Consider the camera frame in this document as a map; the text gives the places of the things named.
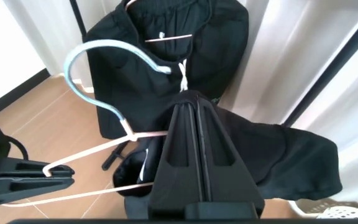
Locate white laundry basket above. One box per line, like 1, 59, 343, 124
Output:
287, 198, 358, 220

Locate pink clothes hanger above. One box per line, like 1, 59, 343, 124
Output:
124, 0, 194, 44
1, 39, 173, 208

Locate beige curtain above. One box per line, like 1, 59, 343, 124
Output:
219, 0, 358, 215
3, 0, 127, 93

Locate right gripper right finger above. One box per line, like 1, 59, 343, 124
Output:
196, 101, 265, 219

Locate black cable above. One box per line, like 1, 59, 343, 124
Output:
6, 136, 30, 161

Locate black short-sleeved shirt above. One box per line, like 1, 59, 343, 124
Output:
112, 89, 344, 220

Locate black shorts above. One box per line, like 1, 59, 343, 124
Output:
84, 0, 250, 141

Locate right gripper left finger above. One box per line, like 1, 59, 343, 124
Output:
147, 101, 210, 219

